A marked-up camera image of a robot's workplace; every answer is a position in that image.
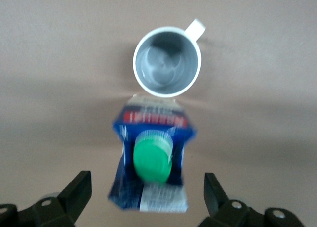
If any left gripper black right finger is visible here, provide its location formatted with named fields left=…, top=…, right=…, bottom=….
left=198, top=172, right=305, bottom=227

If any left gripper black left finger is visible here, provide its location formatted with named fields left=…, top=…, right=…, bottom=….
left=0, top=171, right=92, bottom=227

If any blue milk carton green cap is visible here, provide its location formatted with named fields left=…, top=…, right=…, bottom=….
left=108, top=94, right=198, bottom=213

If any white mug grey inside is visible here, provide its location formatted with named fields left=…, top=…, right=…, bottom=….
left=133, top=18, right=206, bottom=98

